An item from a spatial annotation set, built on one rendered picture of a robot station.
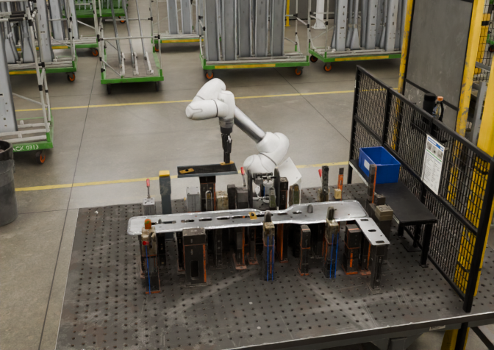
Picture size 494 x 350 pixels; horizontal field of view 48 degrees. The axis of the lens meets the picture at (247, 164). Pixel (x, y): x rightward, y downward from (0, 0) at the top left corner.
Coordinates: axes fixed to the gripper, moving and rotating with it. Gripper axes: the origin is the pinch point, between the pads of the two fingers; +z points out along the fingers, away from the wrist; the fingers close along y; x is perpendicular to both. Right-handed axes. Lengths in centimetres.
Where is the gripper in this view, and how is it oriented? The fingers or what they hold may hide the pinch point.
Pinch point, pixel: (226, 156)
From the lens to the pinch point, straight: 340.2
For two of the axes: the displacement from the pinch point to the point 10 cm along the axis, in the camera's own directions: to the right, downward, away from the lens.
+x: 9.2, -1.5, 3.5
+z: 0.0, 9.1, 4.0
